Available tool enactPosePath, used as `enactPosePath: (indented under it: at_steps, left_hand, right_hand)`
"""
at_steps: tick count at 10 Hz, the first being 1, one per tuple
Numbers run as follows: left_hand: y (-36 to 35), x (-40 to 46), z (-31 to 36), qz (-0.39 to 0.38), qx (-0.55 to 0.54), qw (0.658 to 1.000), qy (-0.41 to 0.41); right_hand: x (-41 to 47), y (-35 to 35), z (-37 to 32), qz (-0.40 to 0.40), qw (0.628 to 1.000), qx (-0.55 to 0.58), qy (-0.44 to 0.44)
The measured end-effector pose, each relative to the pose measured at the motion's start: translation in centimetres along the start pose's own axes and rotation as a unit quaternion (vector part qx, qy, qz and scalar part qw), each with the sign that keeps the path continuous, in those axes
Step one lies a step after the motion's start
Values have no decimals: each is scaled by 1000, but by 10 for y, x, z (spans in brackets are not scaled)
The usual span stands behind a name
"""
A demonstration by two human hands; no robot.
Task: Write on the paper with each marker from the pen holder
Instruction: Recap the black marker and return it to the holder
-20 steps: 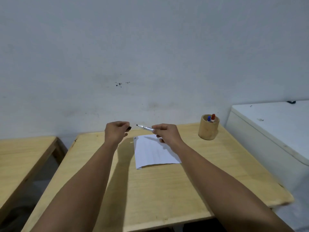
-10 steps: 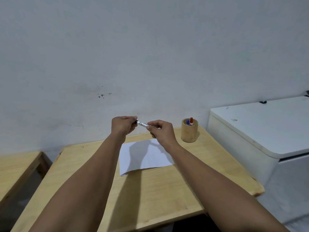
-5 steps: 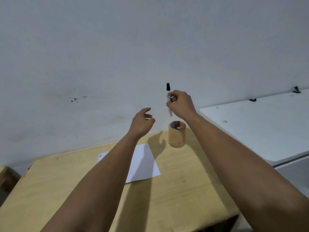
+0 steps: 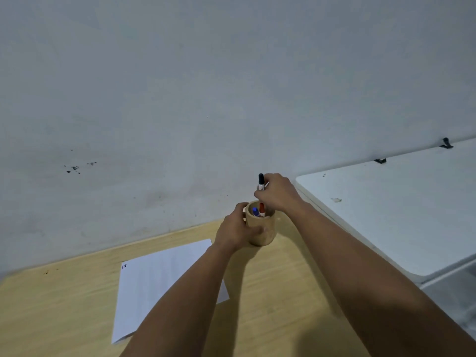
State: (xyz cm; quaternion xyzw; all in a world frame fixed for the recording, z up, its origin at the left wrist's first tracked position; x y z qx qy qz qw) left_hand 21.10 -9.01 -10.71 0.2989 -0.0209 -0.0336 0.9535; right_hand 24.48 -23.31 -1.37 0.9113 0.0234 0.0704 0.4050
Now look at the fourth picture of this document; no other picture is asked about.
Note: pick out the person's left hand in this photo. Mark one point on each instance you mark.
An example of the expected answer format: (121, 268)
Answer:
(232, 230)

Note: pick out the person's right hand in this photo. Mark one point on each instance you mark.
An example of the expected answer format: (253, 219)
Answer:
(279, 195)

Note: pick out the person's right fingers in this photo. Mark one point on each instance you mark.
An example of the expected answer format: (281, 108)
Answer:
(264, 191)

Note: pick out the person's left thumb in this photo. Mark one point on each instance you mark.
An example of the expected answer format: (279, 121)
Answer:
(242, 211)

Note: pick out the black capped marker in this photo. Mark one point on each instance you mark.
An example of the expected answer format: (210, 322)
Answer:
(261, 181)

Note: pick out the wooden pen holder cup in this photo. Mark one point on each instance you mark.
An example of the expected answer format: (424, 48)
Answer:
(264, 230)

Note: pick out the person's right forearm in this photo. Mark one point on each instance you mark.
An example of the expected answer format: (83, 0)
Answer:
(372, 286)

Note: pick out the person's left forearm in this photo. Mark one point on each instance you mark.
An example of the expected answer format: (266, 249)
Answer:
(182, 304)

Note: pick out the red capped marker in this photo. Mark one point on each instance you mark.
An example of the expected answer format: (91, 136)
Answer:
(262, 209)

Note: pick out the white paper sheet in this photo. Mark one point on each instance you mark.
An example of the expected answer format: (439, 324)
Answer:
(160, 282)

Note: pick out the white folding table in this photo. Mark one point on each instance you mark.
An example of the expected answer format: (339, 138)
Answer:
(401, 211)

